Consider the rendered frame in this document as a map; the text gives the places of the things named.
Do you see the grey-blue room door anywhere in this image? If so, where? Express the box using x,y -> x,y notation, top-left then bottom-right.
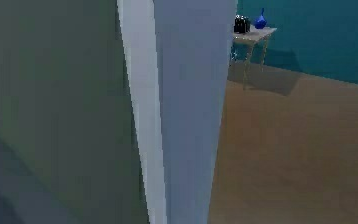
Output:
116,0 -> 239,224

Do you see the black toaster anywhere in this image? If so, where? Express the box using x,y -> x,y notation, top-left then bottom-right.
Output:
233,14 -> 252,35

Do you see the pale wooden side table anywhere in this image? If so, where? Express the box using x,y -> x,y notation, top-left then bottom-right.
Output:
231,26 -> 278,91

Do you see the blue vase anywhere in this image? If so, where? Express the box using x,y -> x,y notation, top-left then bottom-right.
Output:
254,7 -> 268,30

